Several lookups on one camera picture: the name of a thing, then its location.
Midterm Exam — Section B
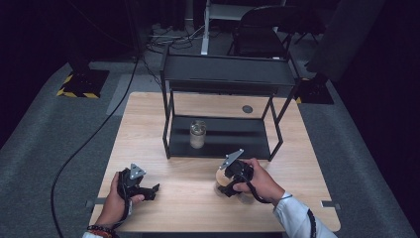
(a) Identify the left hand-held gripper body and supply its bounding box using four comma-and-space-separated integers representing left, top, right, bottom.
117, 163, 149, 199

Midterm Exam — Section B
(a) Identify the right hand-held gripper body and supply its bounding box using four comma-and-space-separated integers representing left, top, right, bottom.
219, 148, 255, 189

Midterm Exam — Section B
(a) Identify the silver metal cup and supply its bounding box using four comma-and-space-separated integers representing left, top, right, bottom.
189, 119, 207, 150

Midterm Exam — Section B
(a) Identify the black metal two-tier rack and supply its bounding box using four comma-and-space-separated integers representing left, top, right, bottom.
159, 46, 301, 163

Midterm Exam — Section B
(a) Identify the person's left hand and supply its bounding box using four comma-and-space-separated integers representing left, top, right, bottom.
95, 172, 146, 229

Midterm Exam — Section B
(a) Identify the person's right hand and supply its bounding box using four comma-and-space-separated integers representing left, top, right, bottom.
232, 158, 286, 206

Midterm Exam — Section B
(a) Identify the grey tape strip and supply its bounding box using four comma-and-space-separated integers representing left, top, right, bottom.
321, 199, 342, 211
85, 196, 110, 209

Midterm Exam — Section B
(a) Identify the black stand base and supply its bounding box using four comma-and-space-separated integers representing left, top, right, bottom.
295, 73, 335, 105

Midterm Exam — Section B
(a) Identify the black base with yellow stripes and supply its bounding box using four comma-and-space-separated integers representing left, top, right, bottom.
55, 68, 111, 99

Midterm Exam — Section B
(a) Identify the black folding chair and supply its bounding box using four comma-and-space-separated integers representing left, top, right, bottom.
227, 4, 326, 61

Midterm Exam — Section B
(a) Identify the white metal stand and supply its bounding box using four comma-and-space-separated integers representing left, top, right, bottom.
200, 0, 288, 56

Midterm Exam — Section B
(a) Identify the dark grey curtain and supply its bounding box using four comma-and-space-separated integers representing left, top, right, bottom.
305, 0, 387, 82

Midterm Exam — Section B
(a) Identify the left hand-held gripper cable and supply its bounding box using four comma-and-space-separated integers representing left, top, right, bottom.
112, 172, 132, 230

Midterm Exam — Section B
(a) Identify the hand-held gripper cable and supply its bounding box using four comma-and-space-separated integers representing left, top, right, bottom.
112, 172, 132, 230
242, 175, 319, 238

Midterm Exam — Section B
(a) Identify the right hand-held gripper cable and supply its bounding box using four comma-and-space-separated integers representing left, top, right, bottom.
242, 175, 319, 238

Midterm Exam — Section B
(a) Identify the dark bead bracelet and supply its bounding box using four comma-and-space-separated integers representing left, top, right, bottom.
86, 224, 117, 238

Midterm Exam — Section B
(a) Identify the long black floor cable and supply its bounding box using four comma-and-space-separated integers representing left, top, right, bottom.
49, 54, 142, 238

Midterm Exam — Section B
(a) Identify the bundle of floor cables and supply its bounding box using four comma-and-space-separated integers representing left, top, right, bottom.
145, 23, 206, 52

